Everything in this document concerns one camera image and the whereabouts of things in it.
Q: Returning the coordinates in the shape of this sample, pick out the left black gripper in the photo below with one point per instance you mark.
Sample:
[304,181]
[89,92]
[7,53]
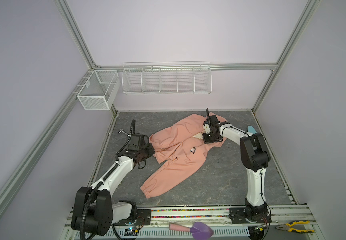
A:
[151,152]

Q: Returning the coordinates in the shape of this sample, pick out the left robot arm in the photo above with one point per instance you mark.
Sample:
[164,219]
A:
[94,212]

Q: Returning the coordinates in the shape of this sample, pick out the yellow-handled pliers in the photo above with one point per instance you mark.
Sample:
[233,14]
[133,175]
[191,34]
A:
[292,227]

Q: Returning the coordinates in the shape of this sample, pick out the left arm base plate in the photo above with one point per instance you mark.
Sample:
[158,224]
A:
[142,217]

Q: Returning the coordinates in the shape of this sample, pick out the pink zip jacket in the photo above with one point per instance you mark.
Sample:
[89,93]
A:
[181,152]

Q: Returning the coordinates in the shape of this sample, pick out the white wire shelf basket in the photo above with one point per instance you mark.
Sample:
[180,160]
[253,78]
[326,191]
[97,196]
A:
[167,78]

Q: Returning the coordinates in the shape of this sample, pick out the teal plastic trowel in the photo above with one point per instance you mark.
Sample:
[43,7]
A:
[251,130]

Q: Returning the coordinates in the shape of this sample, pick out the purple pink-handled scoop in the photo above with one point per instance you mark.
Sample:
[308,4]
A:
[199,231]

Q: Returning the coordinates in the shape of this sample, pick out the small green-handled screwdriver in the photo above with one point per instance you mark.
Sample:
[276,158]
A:
[121,131]

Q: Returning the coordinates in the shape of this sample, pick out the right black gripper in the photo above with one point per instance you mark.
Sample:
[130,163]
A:
[206,140]

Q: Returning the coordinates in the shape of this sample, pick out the white mesh box basket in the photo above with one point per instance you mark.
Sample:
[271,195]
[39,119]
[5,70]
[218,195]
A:
[99,90]

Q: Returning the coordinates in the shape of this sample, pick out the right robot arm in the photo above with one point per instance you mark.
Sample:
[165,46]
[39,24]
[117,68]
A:
[255,157]

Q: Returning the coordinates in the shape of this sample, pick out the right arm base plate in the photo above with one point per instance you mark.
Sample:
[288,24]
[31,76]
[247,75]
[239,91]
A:
[239,215]

